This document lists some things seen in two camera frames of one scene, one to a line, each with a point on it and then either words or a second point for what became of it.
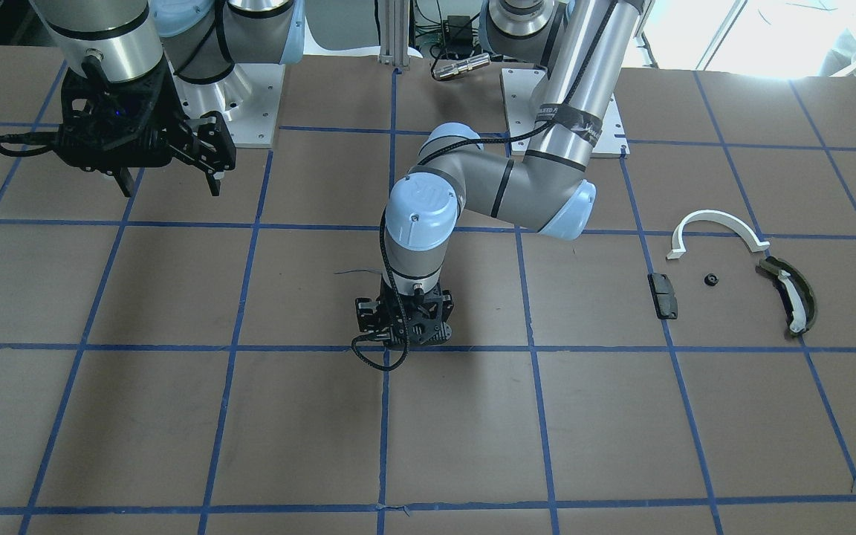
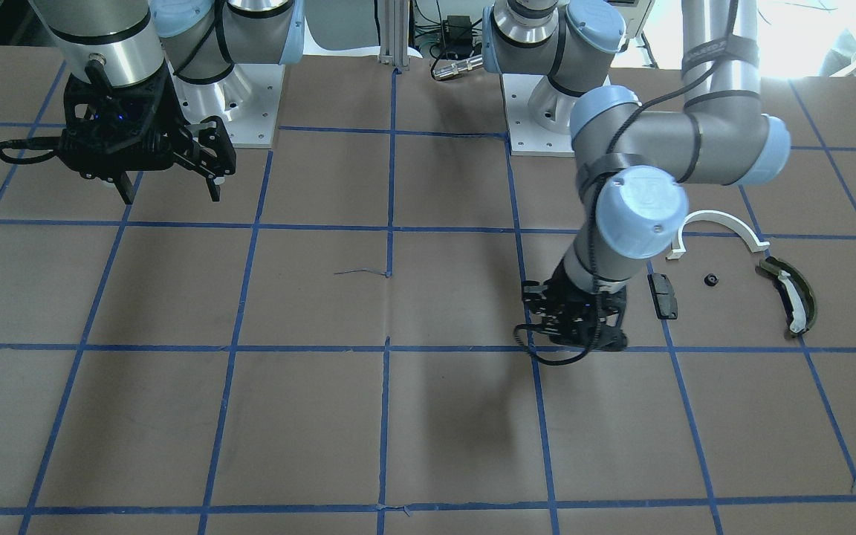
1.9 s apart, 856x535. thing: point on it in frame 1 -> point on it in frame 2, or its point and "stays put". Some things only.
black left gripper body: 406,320 -> 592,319
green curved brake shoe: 799,295 stays put
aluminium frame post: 394,32 stays put
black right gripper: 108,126 stays put
